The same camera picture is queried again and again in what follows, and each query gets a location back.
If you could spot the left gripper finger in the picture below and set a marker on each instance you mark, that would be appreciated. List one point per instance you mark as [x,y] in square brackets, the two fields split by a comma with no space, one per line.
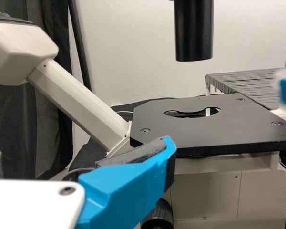
[124,181]

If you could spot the cream microscope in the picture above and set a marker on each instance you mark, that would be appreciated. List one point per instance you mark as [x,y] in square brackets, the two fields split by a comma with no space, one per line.
[205,131]

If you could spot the black platform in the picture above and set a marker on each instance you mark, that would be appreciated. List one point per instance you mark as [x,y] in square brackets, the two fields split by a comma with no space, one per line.
[248,86]

